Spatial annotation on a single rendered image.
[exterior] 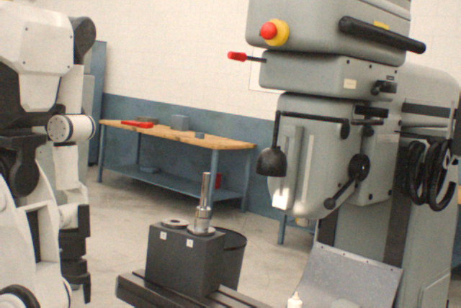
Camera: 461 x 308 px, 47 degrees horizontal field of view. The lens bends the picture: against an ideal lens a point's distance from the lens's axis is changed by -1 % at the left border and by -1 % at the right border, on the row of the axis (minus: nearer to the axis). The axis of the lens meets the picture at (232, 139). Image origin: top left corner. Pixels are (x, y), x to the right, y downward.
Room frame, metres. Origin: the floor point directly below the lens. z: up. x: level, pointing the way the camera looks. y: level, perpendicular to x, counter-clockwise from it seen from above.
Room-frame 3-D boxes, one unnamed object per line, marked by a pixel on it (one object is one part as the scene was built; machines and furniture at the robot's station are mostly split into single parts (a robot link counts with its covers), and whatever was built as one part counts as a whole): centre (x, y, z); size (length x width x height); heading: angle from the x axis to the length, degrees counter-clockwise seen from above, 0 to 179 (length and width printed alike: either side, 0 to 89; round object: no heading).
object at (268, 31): (1.22, -0.06, 1.76); 0.04 x 0.03 x 0.04; 51
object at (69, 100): (1.57, 0.49, 1.52); 0.13 x 0.12 x 0.22; 158
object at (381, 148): (1.57, -0.34, 1.47); 0.24 x 0.19 x 0.26; 51
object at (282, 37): (1.24, -0.07, 1.76); 0.06 x 0.02 x 0.06; 51
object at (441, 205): (1.50, -0.54, 1.45); 0.18 x 0.16 x 0.21; 141
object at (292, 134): (1.33, -0.15, 1.45); 0.04 x 0.04 x 0.21; 51
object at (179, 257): (1.69, 0.11, 1.07); 0.22 x 0.12 x 0.20; 62
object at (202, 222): (1.67, 0.07, 1.19); 0.05 x 0.05 x 0.06
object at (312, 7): (1.43, -0.22, 1.81); 0.47 x 0.26 x 0.16; 141
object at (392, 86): (1.39, -0.36, 1.66); 0.12 x 0.04 x 0.04; 141
